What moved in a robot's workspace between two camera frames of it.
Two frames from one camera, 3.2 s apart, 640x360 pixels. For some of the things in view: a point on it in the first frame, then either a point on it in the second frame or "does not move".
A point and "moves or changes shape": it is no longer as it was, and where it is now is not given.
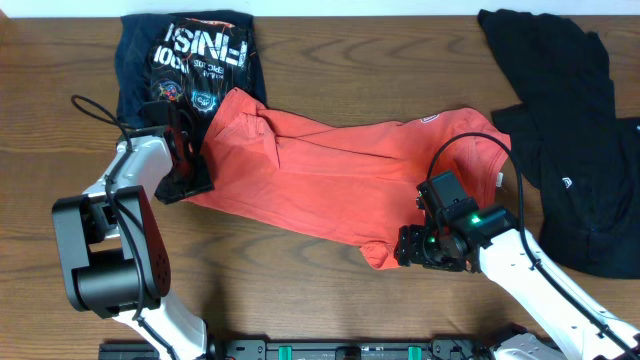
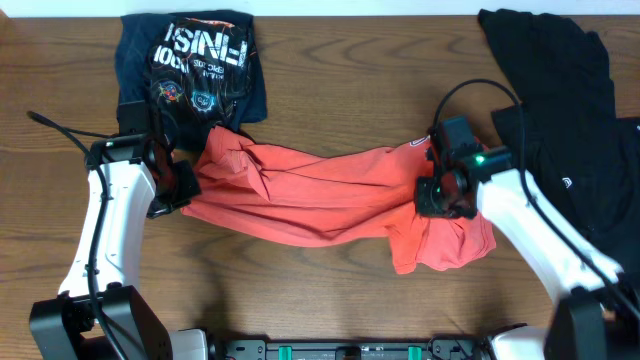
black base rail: [317, 350] does not move
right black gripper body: [428, 248] to [434, 198]
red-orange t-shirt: [355, 181] moves or changes shape
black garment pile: [580, 158] does not move
